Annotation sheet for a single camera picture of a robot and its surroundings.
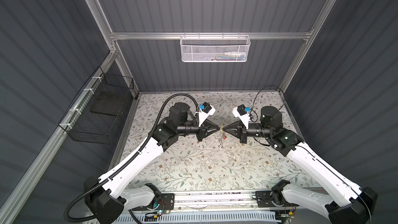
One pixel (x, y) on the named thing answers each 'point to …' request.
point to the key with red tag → (224, 135)
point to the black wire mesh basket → (95, 115)
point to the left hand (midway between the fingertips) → (219, 127)
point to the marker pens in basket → (228, 56)
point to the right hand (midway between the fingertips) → (226, 130)
